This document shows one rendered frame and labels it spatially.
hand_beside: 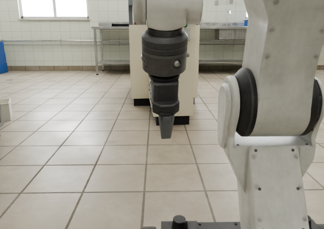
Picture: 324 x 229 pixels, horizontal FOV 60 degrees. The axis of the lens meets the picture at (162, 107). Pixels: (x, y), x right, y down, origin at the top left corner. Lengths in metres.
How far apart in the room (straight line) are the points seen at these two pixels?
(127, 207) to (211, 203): 0.38
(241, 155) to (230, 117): 0.09
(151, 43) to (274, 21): 0.21
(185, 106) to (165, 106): 1.78
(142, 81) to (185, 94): 0.77
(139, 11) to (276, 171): 0.40
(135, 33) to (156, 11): 2.41
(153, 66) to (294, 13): 0.26
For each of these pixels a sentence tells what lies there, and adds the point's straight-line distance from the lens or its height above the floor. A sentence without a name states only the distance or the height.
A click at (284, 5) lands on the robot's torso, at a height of 0.79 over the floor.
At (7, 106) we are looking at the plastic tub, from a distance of 2.82.
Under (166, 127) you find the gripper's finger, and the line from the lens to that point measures 0.58.
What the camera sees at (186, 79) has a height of 0.39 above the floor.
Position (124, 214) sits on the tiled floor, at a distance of 1.30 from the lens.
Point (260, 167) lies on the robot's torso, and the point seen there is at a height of 0.49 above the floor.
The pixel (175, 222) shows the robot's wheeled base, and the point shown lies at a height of 0.25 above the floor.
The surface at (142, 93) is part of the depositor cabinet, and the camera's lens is 2.98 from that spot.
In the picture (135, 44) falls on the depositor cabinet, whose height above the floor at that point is 0.65.
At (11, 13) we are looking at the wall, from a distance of 6.71.
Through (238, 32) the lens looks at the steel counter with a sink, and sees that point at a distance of 5.63.
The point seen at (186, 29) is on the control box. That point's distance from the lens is 2.23.
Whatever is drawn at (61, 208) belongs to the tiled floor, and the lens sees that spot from 1.39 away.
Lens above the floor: 0.75
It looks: 15 degrees down
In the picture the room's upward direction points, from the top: straight up
